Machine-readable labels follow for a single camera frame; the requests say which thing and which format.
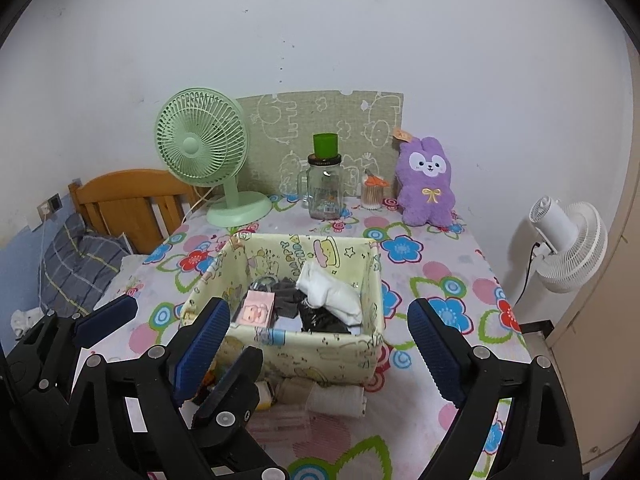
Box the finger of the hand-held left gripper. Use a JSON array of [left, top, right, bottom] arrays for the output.
[[10, 294, 140, 401], [192, 346, 288, 480]]

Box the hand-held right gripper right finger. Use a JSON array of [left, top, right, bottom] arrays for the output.
[[406, 298, 577, 480]]

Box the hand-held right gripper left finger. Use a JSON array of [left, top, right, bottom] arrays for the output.
[[66, 297, 232, 480]]

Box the green packet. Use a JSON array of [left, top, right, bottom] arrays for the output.
[[199, 366, 228, 406]]

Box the pink packet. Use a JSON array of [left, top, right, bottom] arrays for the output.
[[235, 290, 277, 328]]

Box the yellow cartoon print storage box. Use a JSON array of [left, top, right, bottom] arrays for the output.
[[179, 232, 386, 386]]

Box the grey sock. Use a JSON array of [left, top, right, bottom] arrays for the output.
[[272, 277, 308, 318]]

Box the black plastic bag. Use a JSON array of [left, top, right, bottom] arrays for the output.
[[299, 302, 361, 335]]

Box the white cloth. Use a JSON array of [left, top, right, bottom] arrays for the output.
[[295, 260, 365, 326], [11, 307, 46, 338]]

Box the grey plaid pillow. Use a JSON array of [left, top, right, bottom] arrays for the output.
[[39, 212, 131, 316]]

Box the light blue packet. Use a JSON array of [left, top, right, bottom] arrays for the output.
[[260, 327, 301, 346]]

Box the floral tablecloth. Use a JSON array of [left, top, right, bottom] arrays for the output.
[[75, 192, 531, 480]]

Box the white crumpled cloth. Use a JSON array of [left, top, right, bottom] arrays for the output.
[[11, 307, 46, 338]]

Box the blue bed sheet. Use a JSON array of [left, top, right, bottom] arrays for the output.
[[0, 215, 71, 356]]

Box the wooden bed headboard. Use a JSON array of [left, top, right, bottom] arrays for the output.
[[68, 169, 201, 256]]

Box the purple plush bunny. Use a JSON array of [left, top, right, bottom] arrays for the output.
[[392, 127, 457, 227]]

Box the cotton swab jar orange lid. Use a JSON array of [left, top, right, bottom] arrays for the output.
[[361, 172, 389, 211]]

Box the white circulator fan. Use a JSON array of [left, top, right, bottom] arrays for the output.
[[529, 197, 608, 293]]

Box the glass mug jar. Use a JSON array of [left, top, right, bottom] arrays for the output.
[[300, 156, 346, 220]]

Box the green desk fan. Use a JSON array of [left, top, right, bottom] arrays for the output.
[[154, 87, 273, 231]]

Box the green plastic cup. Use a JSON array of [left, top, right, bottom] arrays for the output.
[[313, 132, 339, 158]]

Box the beige door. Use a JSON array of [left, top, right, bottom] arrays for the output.
[[545, 45, 640, 476]]

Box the green cartoon print board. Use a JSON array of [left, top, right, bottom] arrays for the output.
[[235, 89, 406, 198]]

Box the white charging cable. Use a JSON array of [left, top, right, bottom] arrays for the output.
[[35, 212, 51, 311]]

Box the black fan power cable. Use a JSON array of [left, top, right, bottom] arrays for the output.
[[512, 242, 543, 308]]

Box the wall socket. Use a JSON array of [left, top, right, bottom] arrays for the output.
[[37, 192, 63, 216]]

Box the white fan cable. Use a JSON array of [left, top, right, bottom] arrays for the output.
[[180, 187, 213, 226]]

